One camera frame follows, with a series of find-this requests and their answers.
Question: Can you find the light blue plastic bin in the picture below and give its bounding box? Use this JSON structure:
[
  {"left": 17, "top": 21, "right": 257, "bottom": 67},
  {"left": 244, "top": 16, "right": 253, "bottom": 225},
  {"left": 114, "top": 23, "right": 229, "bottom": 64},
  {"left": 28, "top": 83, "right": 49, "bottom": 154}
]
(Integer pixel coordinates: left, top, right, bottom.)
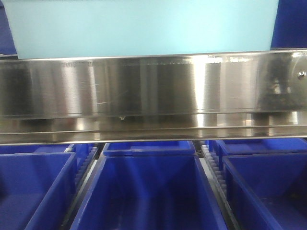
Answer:
[{"left": 3, "top": 0, "right": 278, "bottom": 58}]

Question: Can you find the blue bin lower centre rear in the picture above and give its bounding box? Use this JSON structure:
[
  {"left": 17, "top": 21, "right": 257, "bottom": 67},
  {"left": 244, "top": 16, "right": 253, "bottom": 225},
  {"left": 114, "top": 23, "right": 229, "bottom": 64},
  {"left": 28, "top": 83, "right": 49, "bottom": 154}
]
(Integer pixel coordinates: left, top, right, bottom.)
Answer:
[{"left": 102, "top": 140, "right": 196, "bottom": 156}]

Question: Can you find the blue bin lower right rear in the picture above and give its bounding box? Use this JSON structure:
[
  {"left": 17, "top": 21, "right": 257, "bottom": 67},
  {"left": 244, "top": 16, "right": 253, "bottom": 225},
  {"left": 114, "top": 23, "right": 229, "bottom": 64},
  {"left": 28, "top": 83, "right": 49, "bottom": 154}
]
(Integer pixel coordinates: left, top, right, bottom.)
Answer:
[{"left": 205, "top": 138, "right": 307, "bottom": 161}]

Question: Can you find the blue bin lower left rear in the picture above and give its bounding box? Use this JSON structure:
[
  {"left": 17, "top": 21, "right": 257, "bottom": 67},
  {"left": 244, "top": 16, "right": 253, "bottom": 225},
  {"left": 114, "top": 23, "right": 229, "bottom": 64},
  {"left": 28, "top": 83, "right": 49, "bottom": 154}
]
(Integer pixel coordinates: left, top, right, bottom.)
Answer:
[{"left": 0, "top": 143, "right": 94, "bottom": 169}]

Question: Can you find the blue bin lower centre front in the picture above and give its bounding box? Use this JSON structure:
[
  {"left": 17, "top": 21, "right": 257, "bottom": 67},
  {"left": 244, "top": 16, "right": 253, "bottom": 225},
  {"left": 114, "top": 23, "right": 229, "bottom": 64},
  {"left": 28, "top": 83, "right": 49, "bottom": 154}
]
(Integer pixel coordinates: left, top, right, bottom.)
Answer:
[{"left": 71, "top": 155, "right": 227, "bottom": 230}]

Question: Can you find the white roller track left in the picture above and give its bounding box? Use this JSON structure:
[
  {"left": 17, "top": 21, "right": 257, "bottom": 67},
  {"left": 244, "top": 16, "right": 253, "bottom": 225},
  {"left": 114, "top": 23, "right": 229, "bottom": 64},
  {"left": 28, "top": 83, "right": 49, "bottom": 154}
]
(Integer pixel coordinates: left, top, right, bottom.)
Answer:
[{"left": 75, "top": 143, "right": 98, "bottom": 185}]

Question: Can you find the white roller track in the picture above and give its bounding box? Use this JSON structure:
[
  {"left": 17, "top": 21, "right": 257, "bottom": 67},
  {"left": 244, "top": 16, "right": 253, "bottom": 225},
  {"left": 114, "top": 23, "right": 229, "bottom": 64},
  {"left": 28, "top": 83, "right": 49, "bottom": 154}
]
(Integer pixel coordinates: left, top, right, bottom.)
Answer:
[
  {"left": 201, "top": 144, "right": 227, "bottom": 194},
  {"left": 75, "top": 143, "right": 98, "bottom": 185}
]

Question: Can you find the white roller track right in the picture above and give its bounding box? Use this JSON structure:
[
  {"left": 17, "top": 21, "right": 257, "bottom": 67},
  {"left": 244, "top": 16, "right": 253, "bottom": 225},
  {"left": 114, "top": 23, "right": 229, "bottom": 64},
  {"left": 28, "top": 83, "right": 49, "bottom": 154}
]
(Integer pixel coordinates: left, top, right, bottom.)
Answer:
[{"left": 201, "top": 144, "right": 227, "bottom": 194}]

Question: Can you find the blue bin lower right front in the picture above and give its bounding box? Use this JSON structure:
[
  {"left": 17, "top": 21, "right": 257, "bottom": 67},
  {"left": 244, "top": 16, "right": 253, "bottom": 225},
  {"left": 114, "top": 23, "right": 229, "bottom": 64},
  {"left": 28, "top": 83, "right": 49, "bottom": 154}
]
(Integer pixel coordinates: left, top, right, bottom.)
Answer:
[{"left": 223, "top": 153, "right": 307, "bottom": 230}]

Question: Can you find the blue bin lower left front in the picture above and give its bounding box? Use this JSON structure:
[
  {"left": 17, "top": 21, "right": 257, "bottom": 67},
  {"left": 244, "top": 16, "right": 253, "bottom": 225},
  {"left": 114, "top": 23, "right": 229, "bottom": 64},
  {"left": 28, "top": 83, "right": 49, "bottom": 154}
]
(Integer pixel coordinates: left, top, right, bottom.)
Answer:
[{"left": 0, "top": 152, "right": 76, "bottom": 230}]

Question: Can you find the blue bin upper right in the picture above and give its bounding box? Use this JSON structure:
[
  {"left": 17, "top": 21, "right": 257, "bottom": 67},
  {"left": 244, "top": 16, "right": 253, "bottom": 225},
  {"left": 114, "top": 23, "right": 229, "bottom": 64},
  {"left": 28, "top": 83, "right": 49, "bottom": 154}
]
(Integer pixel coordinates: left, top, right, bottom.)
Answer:
[{"left": 271, "top": 0, "right": 307, "bottom": 49}]

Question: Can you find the blue bin upper left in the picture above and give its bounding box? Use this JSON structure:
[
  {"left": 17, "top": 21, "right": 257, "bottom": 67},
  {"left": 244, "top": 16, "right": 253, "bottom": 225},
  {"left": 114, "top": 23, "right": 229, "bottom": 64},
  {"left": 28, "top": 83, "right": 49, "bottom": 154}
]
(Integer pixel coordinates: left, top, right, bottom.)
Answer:
[{"left": 0, "top": 1, "right": 17, "bottom": 56}]

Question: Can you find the stainless steel middle shelf rail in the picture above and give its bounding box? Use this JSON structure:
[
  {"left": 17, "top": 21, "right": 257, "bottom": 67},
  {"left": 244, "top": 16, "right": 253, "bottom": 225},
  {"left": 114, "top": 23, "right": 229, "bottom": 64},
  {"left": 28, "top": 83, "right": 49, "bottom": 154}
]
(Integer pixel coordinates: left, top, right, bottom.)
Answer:
[{"left": 0, "top": 49, "right": 307, "bottom": 145}]

